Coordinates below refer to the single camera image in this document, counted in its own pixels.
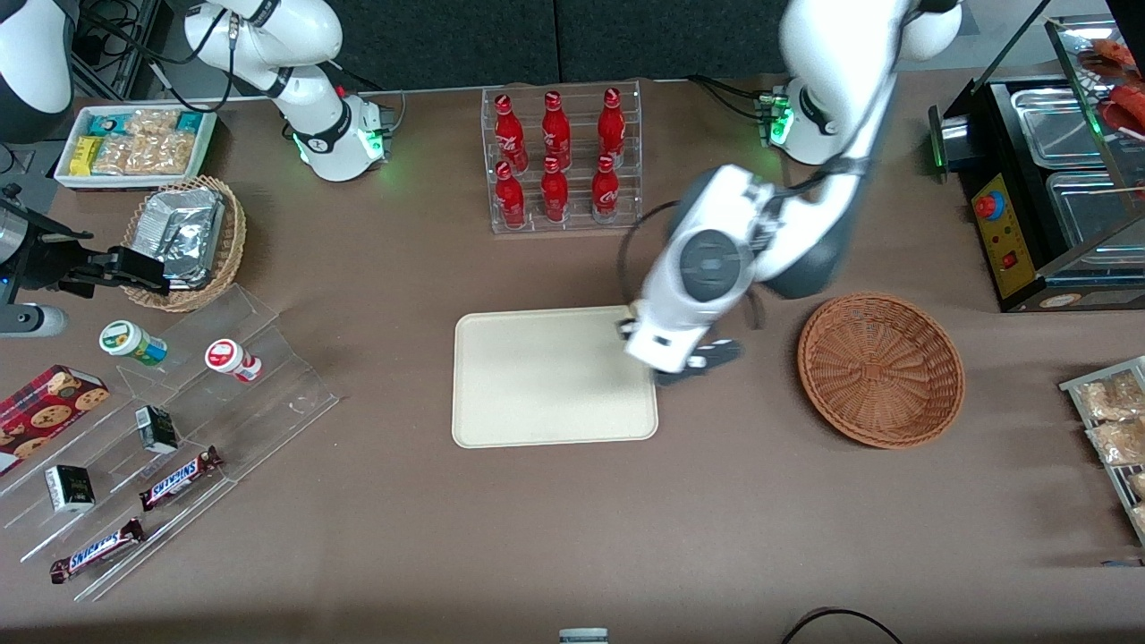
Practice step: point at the tray of packaged snacks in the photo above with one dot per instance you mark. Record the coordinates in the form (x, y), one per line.
(1073, 386)

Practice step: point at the red skewered food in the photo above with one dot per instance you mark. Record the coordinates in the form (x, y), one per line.
(1118, 89)

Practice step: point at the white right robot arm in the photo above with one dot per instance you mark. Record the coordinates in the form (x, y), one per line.
(268, 36)

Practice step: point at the clear nut snack bag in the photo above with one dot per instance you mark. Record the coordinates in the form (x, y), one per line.
(148, 156)
(152, 122)

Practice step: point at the clear acrylic stepped display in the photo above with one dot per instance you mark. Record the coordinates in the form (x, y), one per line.
(268, 394)

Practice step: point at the small black carton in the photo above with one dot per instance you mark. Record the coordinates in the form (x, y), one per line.
(156, 429)
(70, 488)

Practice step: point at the red cola bottle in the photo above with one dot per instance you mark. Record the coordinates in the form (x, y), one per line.
(555, 195)
(510, 199)
(556, 132)
(612, 128)
(510, 134)
(606, 192)

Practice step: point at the green lid white cup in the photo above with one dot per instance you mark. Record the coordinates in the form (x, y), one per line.
(130, 342)

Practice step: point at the round brown wicker basket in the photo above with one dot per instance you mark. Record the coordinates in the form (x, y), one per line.
(881, 371)

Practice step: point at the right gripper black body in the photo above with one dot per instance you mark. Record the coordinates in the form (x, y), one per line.
(46, 259)

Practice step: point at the steel warmer pan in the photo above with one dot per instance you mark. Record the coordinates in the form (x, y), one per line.
(1055, 125)
(1087, 210)

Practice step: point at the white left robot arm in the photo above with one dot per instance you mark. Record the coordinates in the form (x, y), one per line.
(841, 54)

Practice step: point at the silver foil packet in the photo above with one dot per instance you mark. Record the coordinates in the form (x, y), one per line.
(192, 255)
(179, 210)

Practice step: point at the yellow snack packet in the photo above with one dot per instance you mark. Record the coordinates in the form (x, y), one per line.
(85, 155)

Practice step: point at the red plaid cookie box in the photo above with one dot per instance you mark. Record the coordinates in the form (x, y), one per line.
(45, 411)

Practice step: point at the black food warmer cabinet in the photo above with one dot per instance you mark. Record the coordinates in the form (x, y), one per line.
(1006, 233)

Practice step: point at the brown Snickers bar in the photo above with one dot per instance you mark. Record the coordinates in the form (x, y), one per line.
(179, 478)
(97, 550)

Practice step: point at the red lid white cup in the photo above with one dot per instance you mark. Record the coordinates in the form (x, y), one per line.
(228, 358)

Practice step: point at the small grey device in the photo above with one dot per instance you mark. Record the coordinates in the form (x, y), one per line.
(583, 636)

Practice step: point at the light wicker basket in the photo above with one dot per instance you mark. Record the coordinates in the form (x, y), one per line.
(228, 241)

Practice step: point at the clear acrylic bottle rack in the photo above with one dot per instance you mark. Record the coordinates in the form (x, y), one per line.
(577, 228)

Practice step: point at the cream rectangular serving tray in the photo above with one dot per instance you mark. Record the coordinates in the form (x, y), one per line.
(546, 380)

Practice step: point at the white snack bin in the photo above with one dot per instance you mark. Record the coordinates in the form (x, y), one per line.
(64, 174)

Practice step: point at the teal snack packet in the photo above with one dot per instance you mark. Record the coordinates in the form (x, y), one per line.
(190, 122)
(106, 123)

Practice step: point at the clear bag of snacks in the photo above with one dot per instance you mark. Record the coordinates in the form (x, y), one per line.
(1109, 398)
(1120, 441)
(1138, 486)

